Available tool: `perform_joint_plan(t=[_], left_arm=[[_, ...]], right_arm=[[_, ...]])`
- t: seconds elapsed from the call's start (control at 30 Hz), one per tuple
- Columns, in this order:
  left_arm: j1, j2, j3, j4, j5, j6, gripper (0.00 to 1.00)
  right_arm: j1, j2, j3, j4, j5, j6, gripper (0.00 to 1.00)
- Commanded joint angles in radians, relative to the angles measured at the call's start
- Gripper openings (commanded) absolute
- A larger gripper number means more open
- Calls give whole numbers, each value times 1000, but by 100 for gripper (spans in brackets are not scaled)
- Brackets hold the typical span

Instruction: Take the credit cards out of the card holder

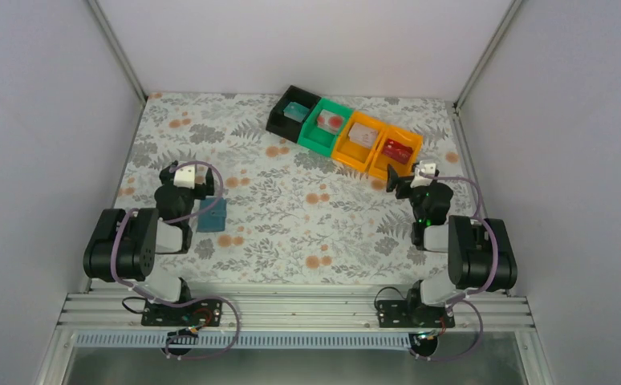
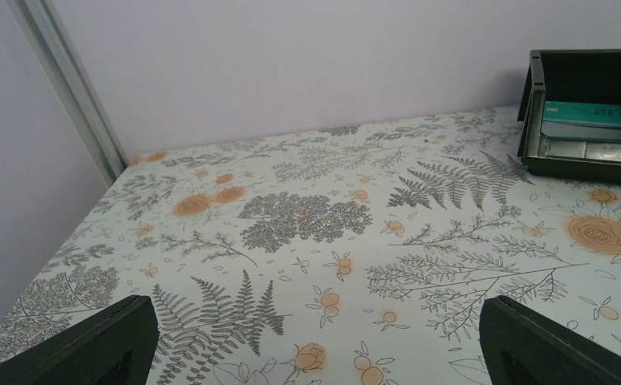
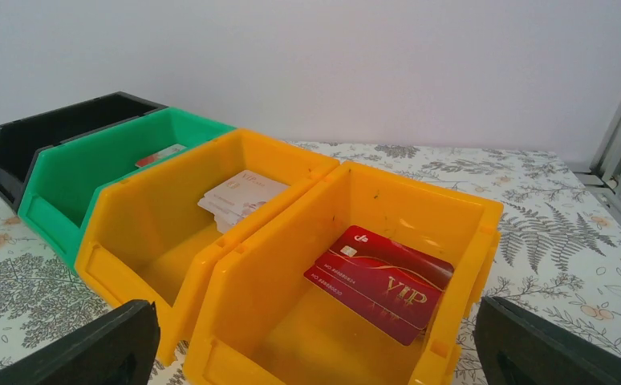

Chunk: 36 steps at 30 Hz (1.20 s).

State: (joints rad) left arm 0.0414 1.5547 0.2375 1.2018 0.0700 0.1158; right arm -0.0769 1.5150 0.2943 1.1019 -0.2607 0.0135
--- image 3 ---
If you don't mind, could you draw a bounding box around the white VIP card stack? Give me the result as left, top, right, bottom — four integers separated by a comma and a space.
197, 170, 289, 233

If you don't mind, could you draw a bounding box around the black storage bin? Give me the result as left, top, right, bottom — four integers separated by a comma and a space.
0, 91, 166, 213

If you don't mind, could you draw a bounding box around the red VIP card stack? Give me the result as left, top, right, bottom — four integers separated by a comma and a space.
304, 225, 454, 346

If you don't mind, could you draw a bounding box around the yellow bin with white cards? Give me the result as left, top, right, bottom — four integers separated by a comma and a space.
75, 128, 339, 366

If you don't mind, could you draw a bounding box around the white red patterned card stack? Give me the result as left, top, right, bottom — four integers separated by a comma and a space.
135, 144, 185, 168

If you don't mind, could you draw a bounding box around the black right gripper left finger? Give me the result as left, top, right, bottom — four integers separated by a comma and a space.
0, 300, 160, 385

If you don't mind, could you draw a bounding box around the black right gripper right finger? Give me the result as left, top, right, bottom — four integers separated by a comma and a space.
473, 296, 621, 384

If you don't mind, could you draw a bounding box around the green storage bin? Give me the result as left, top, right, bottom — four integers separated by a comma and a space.
18, 107, 233, 270

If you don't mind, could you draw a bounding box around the yellow bin with red cards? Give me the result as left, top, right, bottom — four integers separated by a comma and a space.
183, 161, 503, 384

